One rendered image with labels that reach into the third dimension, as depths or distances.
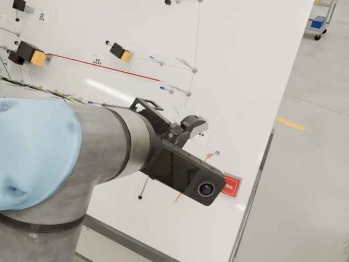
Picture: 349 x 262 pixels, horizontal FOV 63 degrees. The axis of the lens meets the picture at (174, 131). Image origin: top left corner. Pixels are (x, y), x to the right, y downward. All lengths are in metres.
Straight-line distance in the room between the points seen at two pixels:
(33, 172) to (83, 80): 0.89
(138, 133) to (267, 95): 0.59
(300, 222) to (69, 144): 2.13
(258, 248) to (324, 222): 0.56
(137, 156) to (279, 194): 2.13
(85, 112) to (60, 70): 0.91
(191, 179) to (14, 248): 0.20
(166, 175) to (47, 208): 0.17
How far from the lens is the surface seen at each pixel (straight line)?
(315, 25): 5.54
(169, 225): 0.92
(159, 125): 0.37
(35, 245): 0.24
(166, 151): 0.34
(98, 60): 1.04
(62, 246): 0.25
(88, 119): 0.23
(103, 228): 1.05
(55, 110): 0.21
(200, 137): 0.85
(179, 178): 0.35
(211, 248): 0.90
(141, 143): 0.28
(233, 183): 0.80
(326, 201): 2.49
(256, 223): 2.15
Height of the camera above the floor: 1.72
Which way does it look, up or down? 38 degrees down
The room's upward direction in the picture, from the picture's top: 2 degrees clockwise
